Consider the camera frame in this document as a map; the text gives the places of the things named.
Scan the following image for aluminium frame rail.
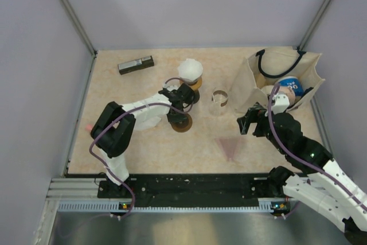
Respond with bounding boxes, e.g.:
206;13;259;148
45;177;361;201

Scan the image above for black carafe with red lid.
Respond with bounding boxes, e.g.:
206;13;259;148
189;90;201;105

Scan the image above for pink glass dripper cone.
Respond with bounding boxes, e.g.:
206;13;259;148
214;137;241;161

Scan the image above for blue white packet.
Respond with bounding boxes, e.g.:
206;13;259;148
277;76;304;98

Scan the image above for corner aluminium post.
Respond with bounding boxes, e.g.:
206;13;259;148
295;0;333;51
59;0;97;56

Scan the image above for beige round package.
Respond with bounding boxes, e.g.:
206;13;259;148
261;85;296;107

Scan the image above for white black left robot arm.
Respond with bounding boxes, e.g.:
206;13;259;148
89;83;200;197

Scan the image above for right corner aluminium post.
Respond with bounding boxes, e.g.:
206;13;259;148
295;0;333;51

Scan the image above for dark wooden dripper ring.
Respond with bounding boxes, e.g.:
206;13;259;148
170;118;193;134

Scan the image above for grey cable duct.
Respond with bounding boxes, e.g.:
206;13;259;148
57;200;289;214

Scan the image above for clear glass beaker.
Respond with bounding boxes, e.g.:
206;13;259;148
209;88;228;116

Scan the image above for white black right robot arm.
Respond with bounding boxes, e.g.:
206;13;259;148
237;94;366;244

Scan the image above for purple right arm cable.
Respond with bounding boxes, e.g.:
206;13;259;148
268;83;367;220

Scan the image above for left corner aluminium post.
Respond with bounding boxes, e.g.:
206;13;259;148
59;0;97;56

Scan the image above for beige canvas tote bag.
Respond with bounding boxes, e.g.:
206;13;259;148
229;47;325;114

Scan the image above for black rectangular box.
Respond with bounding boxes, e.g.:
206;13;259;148
118;56;154;75

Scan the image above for white paper coffee filter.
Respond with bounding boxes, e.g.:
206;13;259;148
134;116;161;131
178;59;204;83

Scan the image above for light wooden dripper ring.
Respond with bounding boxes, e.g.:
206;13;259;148
179;77;203;91

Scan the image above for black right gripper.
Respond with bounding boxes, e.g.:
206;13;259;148
236;107;286;154

